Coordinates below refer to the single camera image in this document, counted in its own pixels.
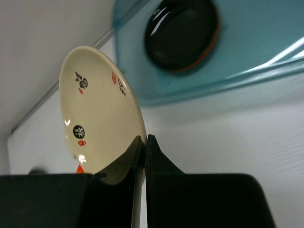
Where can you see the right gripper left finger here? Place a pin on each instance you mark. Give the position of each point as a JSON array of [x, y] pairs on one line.
[[71, 199]]

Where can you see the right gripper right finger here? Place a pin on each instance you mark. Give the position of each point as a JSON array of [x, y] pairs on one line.
[[218, 200]]

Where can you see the orange plate front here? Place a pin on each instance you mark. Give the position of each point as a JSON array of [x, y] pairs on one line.
[[80, 169]]

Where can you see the orange plate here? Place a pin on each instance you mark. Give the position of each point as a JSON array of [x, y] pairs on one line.
[[207, 53], [80, 169]]

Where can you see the cream plate with characters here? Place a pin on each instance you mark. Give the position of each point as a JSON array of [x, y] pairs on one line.
[[105, 132]]

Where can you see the black plate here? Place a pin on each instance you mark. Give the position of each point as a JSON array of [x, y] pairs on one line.
[[178, 32]]

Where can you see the teal plastic bin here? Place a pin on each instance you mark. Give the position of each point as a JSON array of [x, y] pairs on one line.
[[260, 40]]

